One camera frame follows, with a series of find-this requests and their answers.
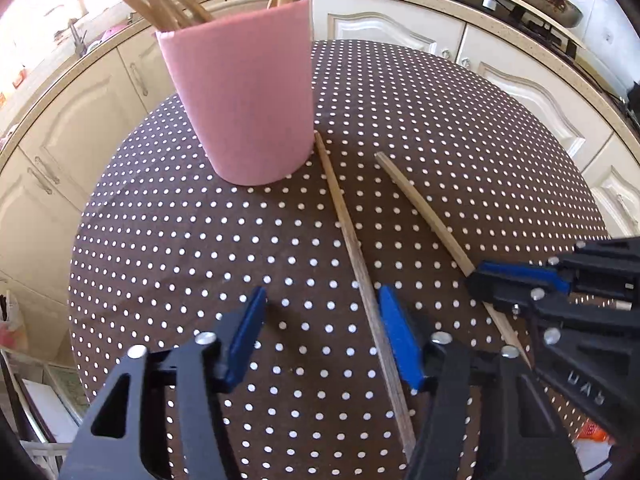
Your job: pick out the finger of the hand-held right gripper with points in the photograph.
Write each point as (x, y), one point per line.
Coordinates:
(530, 274)
(500, 292)

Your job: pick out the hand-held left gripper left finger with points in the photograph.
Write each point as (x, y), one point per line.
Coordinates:
(247, 330)

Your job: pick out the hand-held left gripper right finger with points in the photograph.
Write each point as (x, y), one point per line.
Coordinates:
(400, 340)

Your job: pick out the slim wooden chopstick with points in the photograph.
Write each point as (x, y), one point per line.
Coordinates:
(351, 240)
(424, 210)

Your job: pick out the pink cup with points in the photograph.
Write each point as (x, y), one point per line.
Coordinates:
(240, 100)

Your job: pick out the orange packet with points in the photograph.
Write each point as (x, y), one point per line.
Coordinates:
(592, 431)

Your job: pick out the brown polka dot tablecloth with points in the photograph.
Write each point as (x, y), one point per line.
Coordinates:
(200, 265)

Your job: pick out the white storage rack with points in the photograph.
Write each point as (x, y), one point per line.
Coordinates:
(55, 390)

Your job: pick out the white plastic bag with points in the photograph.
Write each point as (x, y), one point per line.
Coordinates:
(12, 325)

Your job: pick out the pink basin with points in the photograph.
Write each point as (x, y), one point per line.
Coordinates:
(113, 33)

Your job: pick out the steel sink faucet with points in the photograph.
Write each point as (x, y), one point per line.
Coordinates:
(77, 40)

